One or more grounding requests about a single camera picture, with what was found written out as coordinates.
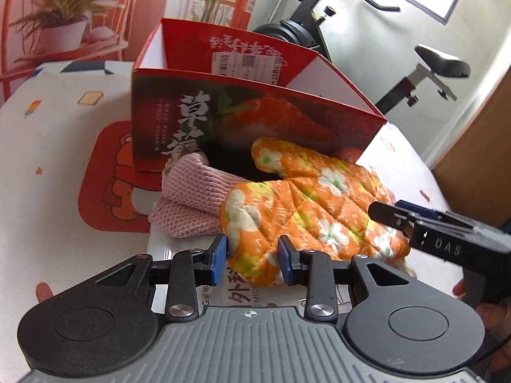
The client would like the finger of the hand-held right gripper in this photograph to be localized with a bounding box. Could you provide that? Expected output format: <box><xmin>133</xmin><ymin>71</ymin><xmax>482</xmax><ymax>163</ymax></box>
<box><xmin>394</xmin><ymin>200</ymin><xmax>477</xmax><ymax>230</ymax></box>
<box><xmin>368</xmin><ymin>201</ymin><xmax>418</xmax><ymax>244</ymax></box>

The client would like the black exercise bike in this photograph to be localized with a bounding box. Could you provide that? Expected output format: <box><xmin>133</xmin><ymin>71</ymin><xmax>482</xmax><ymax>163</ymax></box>
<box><xmin>253</xmin><ymin>0</ymin><xmax>472</xmax><ymax>116</ymax></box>

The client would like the orange floral oven mitt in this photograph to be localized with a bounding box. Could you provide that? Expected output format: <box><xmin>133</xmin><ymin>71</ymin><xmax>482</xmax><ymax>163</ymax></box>
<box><xmin>221</xmin><ymin>137</ymin><xmax>412</xmax><ymax>287</ymax></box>

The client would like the printed cartoon tablecloth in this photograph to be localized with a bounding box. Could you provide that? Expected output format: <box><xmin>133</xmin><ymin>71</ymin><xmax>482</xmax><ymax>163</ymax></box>
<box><xmin>0</xmin><ymin>61</ymin><xmax>466</xmax><ymax>328</ymax></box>

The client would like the white face mask packet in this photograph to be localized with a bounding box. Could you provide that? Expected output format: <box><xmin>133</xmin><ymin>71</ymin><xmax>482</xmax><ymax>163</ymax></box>
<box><xmin>146</xmin><ymin>223</ymin><xmax>360</xmax><ymax>317</ymax></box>

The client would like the red cardboard box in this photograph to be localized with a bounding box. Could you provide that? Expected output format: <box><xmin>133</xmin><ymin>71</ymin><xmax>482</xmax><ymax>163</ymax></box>
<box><xmin>132</xmin><ymin>18</ymin><xmax>388</xmax><ymax>176</ymax></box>

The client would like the wooden door panel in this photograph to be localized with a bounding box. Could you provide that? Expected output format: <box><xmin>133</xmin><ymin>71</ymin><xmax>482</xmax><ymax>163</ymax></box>
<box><xmin>430</xmin><ymin>77</ymin><xmax>511</xmax><ymax>233</ymax></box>

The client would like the person's right hand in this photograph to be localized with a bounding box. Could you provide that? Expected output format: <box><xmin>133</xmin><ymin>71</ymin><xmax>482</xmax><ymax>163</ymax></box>
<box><xmin>453</xmin><ymin>278</ymin><xmax>511</xmax><ymax>338</ymax></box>

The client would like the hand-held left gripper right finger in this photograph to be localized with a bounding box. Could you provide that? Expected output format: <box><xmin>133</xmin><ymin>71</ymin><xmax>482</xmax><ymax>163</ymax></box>
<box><xmin>277</xmin><ymin>235</ymin><xmax>403</xmax><ymax>322</ymax></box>

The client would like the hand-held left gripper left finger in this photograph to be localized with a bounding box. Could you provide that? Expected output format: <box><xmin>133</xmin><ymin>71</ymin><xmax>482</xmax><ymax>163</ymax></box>
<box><xmin>97</xmin><ymin>235</ymin><xmax>228</xmax><ymax>322</ymax></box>

